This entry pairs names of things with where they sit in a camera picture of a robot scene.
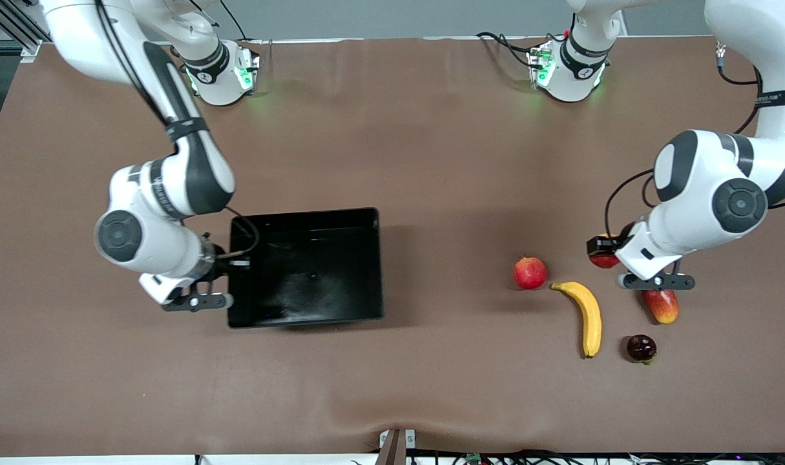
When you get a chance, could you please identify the red yellow apple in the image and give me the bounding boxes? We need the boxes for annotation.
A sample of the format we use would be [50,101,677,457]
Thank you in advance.
[589,234,621,269]

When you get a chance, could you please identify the yellow banana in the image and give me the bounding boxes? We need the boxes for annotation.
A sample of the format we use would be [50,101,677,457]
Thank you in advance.
[550,281,603,359]

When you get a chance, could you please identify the black plastic box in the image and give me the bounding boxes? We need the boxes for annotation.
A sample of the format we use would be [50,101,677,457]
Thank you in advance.
[227,207,385,330]

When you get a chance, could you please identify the red orange mango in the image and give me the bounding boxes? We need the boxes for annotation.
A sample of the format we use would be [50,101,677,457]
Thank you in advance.
[642,289,680,325]

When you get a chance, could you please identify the red pomegranate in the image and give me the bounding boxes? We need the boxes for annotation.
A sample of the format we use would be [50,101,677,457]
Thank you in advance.
[513,256,549,291]

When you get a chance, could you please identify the dark purple mangosteen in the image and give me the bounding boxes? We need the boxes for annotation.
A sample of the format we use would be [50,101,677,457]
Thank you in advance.
[627,334,658,366]

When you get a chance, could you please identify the brown table mat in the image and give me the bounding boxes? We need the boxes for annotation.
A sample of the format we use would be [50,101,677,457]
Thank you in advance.
[0,37,785,456]

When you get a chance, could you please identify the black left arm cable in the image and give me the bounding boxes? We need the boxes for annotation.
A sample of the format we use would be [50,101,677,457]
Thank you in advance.
[603,40,765,242]

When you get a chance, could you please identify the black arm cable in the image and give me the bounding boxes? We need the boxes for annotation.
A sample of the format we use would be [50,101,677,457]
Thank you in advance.
[94,0,260,260]
[603,40,765,242]

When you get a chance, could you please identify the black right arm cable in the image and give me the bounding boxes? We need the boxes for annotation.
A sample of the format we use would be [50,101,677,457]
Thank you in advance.
[94,0,260,260]

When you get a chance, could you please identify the black left base cables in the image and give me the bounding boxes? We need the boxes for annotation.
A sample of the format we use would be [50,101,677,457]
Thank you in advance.
[475,31,541,68]

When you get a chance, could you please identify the black right base cable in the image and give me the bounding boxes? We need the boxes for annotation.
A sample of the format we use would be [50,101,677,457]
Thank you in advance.
[221,0,249,41]

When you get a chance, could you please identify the metal table edge bracket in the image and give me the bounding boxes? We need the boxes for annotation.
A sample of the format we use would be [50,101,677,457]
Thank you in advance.
[378,428,417,465]

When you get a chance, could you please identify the aluminium frame profile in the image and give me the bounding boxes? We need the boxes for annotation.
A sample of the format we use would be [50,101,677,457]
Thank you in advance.
[0,0,50,62]

